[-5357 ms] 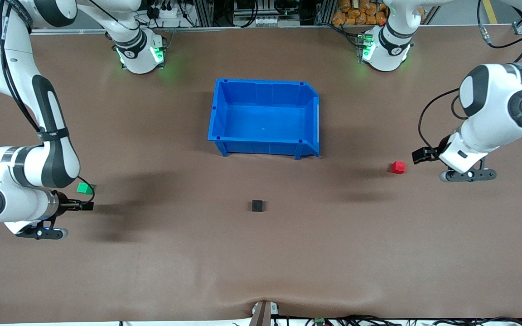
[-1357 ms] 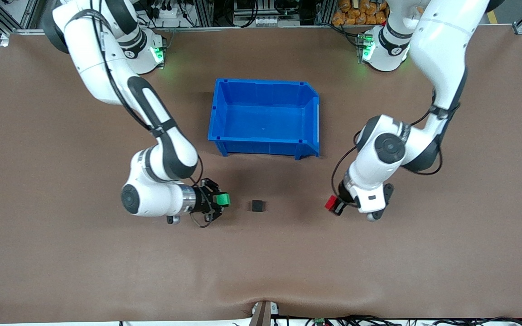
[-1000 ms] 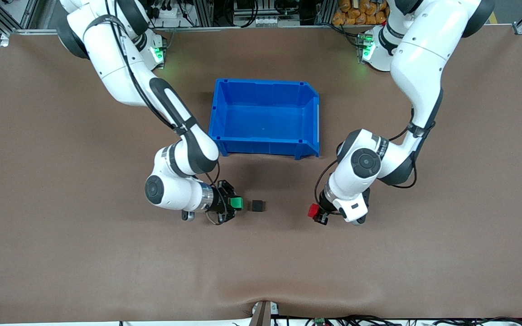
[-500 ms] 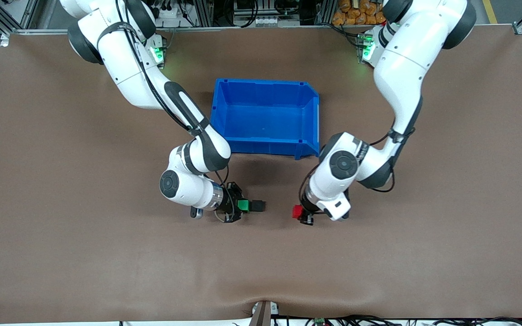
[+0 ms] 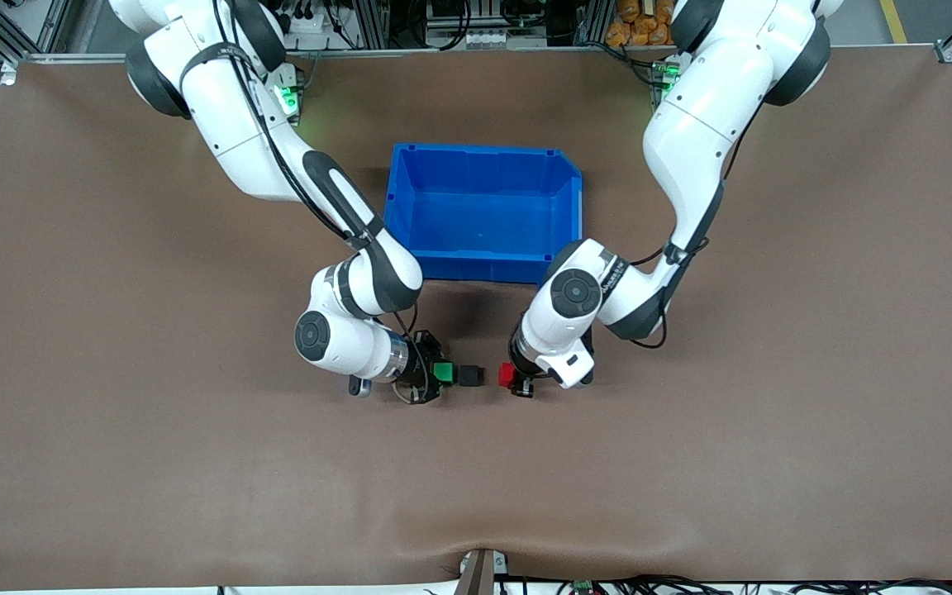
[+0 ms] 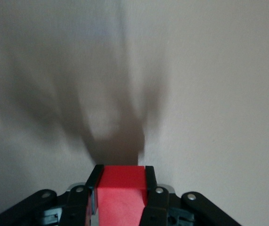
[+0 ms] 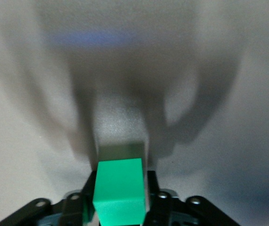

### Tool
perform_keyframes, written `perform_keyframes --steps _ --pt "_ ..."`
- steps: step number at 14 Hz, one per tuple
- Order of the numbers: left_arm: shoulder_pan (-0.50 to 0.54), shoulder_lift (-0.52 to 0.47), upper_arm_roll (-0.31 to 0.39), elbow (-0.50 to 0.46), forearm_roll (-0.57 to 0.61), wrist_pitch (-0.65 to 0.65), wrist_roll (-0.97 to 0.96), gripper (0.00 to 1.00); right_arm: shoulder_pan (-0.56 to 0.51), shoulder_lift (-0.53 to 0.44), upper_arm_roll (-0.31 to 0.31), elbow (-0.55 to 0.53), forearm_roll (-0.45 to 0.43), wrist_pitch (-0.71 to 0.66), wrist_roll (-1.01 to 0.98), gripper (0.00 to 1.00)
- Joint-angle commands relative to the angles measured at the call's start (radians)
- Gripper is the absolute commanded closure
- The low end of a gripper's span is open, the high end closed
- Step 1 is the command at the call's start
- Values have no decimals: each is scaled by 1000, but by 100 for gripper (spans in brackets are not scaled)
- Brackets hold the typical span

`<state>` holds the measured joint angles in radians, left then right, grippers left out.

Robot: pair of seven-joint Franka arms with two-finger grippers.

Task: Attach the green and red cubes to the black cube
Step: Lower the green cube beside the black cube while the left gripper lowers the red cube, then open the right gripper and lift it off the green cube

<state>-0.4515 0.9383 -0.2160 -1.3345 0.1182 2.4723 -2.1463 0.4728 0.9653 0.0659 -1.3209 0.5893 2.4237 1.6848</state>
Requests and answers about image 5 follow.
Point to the bag of orange buns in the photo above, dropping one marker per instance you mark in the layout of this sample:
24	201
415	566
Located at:
637	29

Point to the white device box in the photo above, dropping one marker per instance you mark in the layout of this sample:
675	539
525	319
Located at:
505	38

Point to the green cube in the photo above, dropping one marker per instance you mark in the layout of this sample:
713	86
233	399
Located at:
444	373

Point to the brown table mat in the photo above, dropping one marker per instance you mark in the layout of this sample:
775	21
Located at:
476	479

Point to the black cube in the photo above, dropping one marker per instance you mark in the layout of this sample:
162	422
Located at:
471	376

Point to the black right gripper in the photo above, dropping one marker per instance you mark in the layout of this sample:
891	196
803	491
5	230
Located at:
422	369

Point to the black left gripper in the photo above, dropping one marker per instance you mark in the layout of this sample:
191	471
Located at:
523	383

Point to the brown post with metal bracket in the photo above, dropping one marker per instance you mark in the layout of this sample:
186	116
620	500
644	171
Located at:
478	574

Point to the red cube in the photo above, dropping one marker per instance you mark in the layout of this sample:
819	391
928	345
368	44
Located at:
506	374

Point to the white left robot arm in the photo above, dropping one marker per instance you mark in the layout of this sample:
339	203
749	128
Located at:
699	116

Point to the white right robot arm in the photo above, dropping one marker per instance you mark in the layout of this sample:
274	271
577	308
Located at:
236	124

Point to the blue plastic storage bin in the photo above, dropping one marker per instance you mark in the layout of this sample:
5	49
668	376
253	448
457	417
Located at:
484	207

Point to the green terminal connector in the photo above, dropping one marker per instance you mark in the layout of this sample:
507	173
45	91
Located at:
583	587

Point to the white power strip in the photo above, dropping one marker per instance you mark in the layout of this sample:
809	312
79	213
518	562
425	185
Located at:
315	25

